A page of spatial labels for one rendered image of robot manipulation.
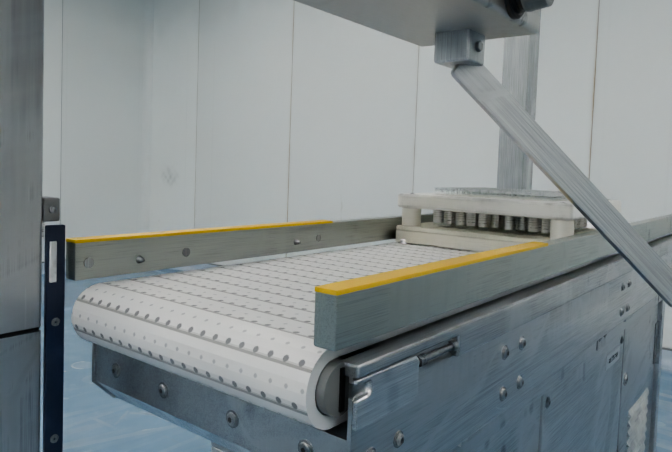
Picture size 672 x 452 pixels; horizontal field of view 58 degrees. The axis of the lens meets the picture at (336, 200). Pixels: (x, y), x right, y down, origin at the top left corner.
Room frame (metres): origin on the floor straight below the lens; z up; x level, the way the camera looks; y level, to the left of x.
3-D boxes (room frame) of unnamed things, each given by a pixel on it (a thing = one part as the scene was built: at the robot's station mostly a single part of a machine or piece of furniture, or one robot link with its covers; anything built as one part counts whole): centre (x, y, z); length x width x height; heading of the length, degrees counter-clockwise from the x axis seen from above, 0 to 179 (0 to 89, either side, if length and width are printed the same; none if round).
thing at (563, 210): (0.88, -0.26, 0.98); 0.25 x 0.24 x 0.02; 52
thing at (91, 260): (1.01, -0.19, 0.93); 1.32 x 0.02 x 0.03; 142
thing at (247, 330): (0.94, -0.30, 0.89); 1.35 x 0.25 x 0.05; 142
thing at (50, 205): (0.49, 0.24, 0.98); 0.02 x 0.01 x 0.02; 52
